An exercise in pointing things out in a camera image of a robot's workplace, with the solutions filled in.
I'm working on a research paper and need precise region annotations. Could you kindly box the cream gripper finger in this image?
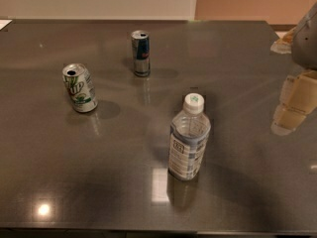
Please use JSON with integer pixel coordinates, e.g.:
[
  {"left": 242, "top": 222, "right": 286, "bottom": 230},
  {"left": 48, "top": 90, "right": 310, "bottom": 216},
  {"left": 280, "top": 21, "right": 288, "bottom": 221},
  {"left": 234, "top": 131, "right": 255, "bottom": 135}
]
[
  {"left": 270, "top": 28, "right": 295, "bottom": 55},
  {"left": 270, "top": 69, "right": 317, "bottom": 136}
]

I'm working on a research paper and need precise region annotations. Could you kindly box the clear plastic water bottle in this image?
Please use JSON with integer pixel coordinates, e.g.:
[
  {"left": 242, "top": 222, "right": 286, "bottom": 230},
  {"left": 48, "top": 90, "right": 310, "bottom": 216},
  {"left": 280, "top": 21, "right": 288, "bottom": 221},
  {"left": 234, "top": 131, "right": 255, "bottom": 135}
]
[{"left": 168, "top": 93, "right": 211, "bottom": 180}]

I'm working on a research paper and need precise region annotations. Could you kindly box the blue silver redbull can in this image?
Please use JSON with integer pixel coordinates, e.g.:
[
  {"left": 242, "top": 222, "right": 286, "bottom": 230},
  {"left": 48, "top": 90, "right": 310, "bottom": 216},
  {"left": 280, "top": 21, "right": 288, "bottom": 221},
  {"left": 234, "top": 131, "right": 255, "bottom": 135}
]
[{"left": 131, "top": 30, "right": 151, "bottom": 77}]

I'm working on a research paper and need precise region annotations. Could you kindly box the white green 7up can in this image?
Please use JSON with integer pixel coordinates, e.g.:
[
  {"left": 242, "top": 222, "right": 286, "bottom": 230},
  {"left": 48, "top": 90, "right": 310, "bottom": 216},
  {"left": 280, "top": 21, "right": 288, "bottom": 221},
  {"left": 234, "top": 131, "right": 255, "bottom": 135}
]
[{"left": 62, "top": 63, "right": 98, "bottom": 113}]

